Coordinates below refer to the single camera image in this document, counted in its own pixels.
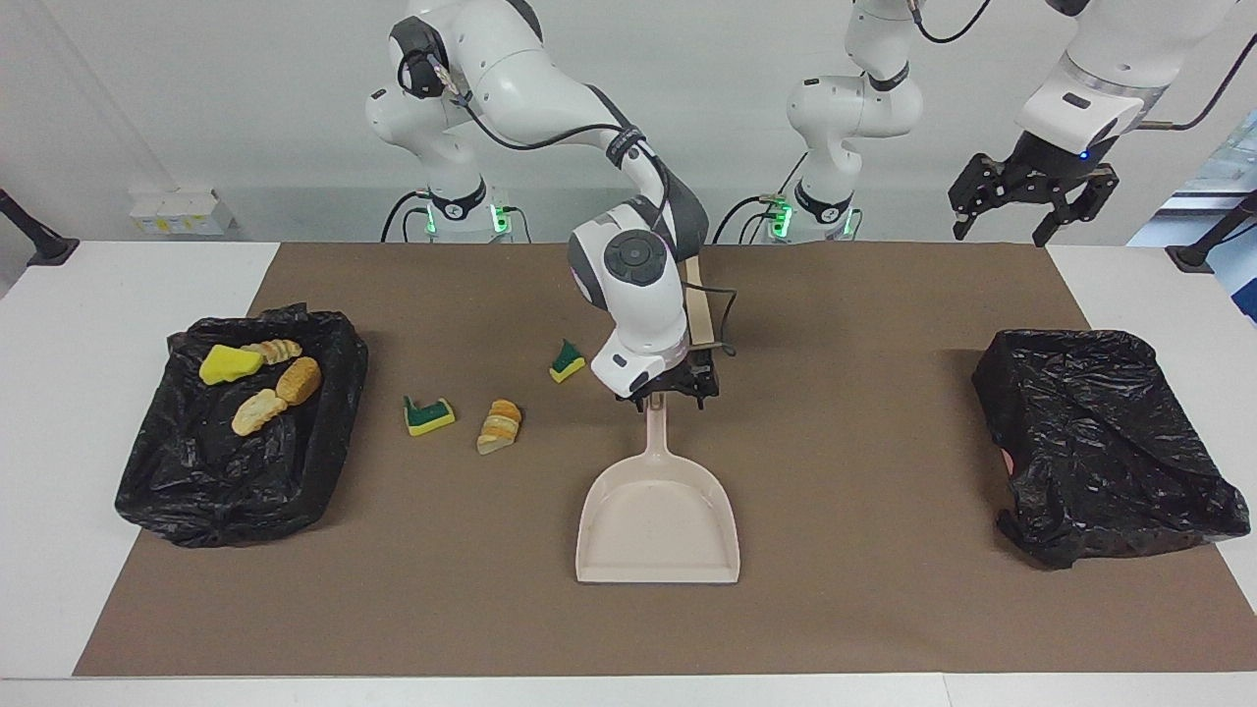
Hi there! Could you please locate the beige hand brush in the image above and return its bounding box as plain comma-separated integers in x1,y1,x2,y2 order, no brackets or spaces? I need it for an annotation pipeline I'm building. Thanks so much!
684,253,718,350

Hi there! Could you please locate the beige plastic dustpan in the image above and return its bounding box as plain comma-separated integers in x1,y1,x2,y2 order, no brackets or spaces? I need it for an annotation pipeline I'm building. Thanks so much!
574,393,740,585

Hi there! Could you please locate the striped orange croissant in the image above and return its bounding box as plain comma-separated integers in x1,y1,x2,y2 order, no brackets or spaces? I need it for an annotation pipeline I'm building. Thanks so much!
476,399,523,457

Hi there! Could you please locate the notched green yellow sponge piece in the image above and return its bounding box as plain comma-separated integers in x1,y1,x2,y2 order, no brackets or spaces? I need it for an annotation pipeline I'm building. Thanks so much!
403,395,457,437

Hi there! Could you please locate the brown bread roll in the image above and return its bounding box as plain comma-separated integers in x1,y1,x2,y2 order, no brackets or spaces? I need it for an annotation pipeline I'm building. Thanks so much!
276,356,323,407

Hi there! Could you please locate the black bag lined bin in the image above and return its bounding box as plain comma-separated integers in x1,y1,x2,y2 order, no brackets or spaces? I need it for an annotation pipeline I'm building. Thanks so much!
114,303,370,549
972,328,1252,571

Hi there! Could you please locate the black stand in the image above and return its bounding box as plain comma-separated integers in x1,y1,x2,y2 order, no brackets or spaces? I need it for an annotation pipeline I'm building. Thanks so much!
1166,191,1257,274
0,187,82,268

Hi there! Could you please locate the brown table mat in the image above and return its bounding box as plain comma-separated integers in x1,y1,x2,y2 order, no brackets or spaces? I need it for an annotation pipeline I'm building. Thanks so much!
74,243,1257,679

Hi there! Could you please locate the dark right arm cable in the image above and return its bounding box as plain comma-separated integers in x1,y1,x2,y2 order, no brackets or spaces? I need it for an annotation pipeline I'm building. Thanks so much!
398,44,738,356

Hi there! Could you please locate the dark arm cable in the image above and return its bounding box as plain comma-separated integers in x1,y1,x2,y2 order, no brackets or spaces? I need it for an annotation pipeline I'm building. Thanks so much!
908,0,1257,129
398,44,738,356

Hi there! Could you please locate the black base cable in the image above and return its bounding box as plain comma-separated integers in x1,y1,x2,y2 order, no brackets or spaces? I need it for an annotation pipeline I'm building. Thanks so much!
381,190,433,244
712,194,787,244

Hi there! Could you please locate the dark left arm cable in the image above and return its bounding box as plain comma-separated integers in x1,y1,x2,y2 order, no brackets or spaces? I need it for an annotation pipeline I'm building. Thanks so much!
908,0,1257,129

